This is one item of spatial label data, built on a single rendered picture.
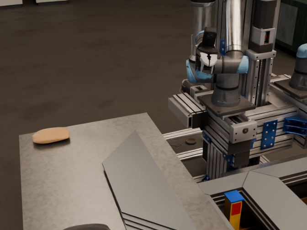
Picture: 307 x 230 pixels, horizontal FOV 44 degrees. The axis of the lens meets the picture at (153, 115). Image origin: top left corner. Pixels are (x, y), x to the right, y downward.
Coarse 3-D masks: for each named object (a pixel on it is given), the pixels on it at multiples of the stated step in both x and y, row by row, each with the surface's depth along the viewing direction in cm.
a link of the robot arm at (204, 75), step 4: (196, 56) 157; (220, 60) 156; (216, 64) 156; (220, 64) 156; (196, 68) 159; (216, 68) 157; (220, 68) 156; (196, 72) 160; (200, 72) 158; (204, 72) 158; (208, 72) 158; (212, 72) 158; (216, 72) 158; (220, 72) 158; (196, 76) 161; (200, 76) 159; (204, 76) 159; (208, 76) 159
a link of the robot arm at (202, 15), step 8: (192, 0) 171; (200, 0) 168; (208, 0) 168; (200, 8) 171; (208, 8) 171; (200, 16) 173; (208, 16) 173; (200, 24) 174; (208, 24) 175; (192, 48) 184; (192, 56) 184; (192, 64) 184; (192, 72) 185; (192, 80) 187; (200, 80) 187; (208, 80) 186
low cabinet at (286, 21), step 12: (288, 0) 538; (300, 0) 521; (288, 12) 542; (300, 12) 519; (288, 24) 546; (300, 24) 523; (276, 36) 577; (288, 36) 550; (300, 36) 527; (288, 48) 556
